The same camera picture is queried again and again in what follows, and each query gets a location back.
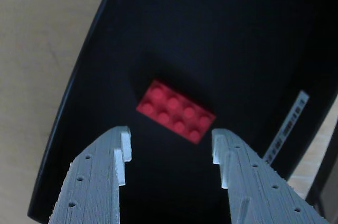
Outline red lego block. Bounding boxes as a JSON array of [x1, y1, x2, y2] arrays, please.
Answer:
[[135, 79, 217, 145]]

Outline black rectangular bin box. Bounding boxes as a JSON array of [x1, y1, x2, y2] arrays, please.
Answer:
[[27, 0, 338, 224]]

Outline grey-white gripper finger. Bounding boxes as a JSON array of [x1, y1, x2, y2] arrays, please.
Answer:
[[212, 128, 331, 224], [49, 125, 133, 224]]

